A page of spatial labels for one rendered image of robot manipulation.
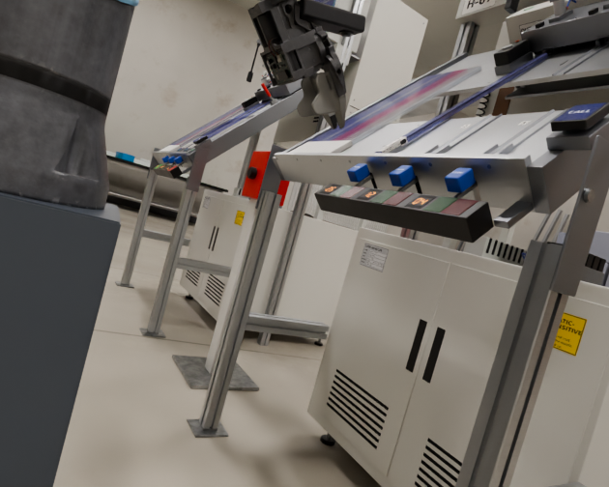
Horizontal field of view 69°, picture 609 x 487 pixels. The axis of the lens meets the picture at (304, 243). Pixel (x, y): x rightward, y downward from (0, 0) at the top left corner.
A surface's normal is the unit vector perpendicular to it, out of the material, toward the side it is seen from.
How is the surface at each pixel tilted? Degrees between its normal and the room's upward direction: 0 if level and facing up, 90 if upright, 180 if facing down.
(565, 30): 133
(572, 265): 90
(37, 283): 90
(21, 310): 90
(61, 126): 73
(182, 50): 90
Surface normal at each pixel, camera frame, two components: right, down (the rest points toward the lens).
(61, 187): 0.80, 0.25
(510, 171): -0.79, 0.51
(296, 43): 0.50, 0.18
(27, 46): 0.31, 0.13
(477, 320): -0.83, -0.21
